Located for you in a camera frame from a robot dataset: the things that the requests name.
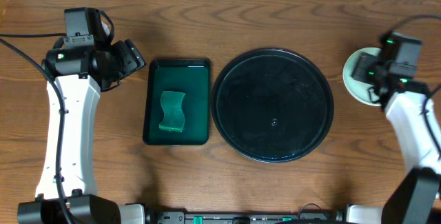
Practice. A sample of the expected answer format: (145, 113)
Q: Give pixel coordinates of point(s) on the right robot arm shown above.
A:
(407, 105)

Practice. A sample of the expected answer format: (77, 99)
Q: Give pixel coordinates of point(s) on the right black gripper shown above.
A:
(363, 60)

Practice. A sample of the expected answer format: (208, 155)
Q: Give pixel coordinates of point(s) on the rectangular green tray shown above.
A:
(191, 77)

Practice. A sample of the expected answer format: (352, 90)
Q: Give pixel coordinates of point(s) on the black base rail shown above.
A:
(229, 218)

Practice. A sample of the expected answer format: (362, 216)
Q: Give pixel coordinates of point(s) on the pale green plate top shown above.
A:
(357, 89)

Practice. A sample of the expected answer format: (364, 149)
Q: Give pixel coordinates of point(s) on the green wavy sponge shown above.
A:
(173, 115)

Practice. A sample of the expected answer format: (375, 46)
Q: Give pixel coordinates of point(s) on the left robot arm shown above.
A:
(67, 192)

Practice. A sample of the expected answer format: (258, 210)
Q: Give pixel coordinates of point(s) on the round black tray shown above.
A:
(272, 105)

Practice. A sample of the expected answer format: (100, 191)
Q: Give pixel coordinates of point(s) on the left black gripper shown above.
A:
(130, 57)

